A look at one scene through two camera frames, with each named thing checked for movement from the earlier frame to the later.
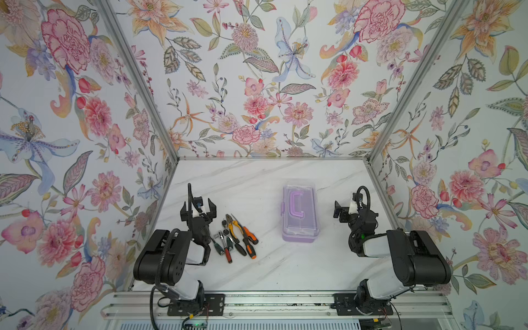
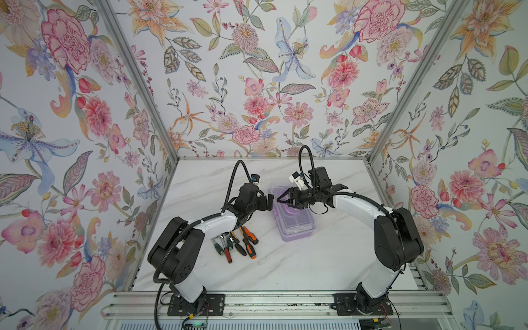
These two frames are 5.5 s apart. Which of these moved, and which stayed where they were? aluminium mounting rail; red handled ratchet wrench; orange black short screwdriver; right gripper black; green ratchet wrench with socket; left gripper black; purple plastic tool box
Moved: left gripper black; right gripper black; purple plastic tool box
Stayed: green ratchet wrench with socket; orange black short screwdriver; red handled ratchet wrench; aluminium mounting rail
